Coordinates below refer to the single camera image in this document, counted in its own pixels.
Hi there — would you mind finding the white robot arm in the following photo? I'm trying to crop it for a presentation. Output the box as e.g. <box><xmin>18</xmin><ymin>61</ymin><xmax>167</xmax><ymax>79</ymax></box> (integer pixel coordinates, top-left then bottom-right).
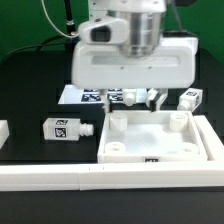
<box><xmin>72</xmin><ymin>0</ymin><xmax>198</xmax><ymax>112</ymax></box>

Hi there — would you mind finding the black cable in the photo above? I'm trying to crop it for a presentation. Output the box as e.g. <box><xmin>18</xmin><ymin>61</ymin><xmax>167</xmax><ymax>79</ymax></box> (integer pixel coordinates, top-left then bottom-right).
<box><xmin>1</xmin><ymin>34</ymin><xmax>79</xmax><ymax>63</ymax></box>

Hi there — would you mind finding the white square table top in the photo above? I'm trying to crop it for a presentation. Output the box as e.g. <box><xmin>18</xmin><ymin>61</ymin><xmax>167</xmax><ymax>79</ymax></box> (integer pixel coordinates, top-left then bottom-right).
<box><xmin>97</xmin><ymin>110</ymin><xmax>208</xmax><ymax>163</ymax></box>

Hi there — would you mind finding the paper sheet with markers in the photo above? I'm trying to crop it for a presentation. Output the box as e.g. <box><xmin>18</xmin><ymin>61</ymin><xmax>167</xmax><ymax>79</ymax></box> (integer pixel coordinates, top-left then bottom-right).
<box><xmin>58</xmin><ymin>85</ymin><xmax>123</xmax><ymax>104</ymax></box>

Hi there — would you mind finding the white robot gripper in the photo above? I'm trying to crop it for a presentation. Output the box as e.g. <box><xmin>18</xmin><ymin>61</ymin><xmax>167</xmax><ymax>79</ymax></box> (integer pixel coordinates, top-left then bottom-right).
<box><xmin>71</xmin><ymin>37</ymin><xmax>198</xmax><ymax>113</ymax></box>

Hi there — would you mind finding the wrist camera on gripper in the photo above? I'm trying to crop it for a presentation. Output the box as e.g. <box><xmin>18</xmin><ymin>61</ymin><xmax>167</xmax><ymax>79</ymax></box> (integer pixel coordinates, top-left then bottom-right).
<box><xmin>78</xmin><ymin>16</ymin><xmax>129</xmax><ymax>45</ymax></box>

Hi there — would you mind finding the white U-shaped obstacle fence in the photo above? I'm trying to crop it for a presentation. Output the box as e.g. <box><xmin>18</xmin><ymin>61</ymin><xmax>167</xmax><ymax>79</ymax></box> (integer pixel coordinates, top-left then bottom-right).
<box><xmin>0</xmin><ymin>115</ymin><xmax>224</xmax><ymax>191</ymax></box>

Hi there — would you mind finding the white cable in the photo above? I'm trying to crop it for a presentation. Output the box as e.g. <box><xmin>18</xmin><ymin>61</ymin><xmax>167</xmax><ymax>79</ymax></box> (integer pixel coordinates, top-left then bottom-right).
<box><xmin>41</xmin><ymin>0</ymin><xmax>81</xmax><ymax>38</ymax></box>

